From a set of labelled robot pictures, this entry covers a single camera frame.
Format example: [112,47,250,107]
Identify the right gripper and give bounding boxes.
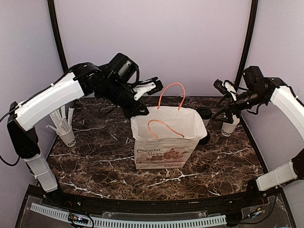
[212,88,266,124]

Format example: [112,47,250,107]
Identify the paper cup holding straws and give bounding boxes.
[57,129,76,147]

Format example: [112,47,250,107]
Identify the black frame post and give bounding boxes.
[235,0,258,86]
[47,0,68,72]

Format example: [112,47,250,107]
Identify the white paper coffee cup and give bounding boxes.
[221,115,240,137]

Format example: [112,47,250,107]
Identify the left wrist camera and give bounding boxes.
[132,77,163,101]

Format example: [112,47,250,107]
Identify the bundle of straws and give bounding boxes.
[46,106,74,135]

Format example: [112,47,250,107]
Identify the black plastic cup lids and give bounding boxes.
[198,133,210,145]

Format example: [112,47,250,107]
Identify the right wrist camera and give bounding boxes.
[213,79,238,101]

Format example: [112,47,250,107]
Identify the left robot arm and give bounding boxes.
[7,60,156,207]

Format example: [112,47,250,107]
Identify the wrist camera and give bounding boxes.
[213,79,238,101]
[132,77,163,101]

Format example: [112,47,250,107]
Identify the single black cup lid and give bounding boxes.
[196,106,212,120]

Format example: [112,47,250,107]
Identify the white slotted cable duct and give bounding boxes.
[30,203,227,228]

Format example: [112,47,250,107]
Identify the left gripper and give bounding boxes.
[103,78,150,120]

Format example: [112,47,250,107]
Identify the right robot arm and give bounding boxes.
[212,66,304,206]

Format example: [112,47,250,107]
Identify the right black frame post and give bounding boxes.
[235,0,258,86]

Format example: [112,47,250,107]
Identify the left black frame post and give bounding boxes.
[47,0,68,72]

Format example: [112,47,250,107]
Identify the white paper takeout bag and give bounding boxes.
[130,82,208,170]

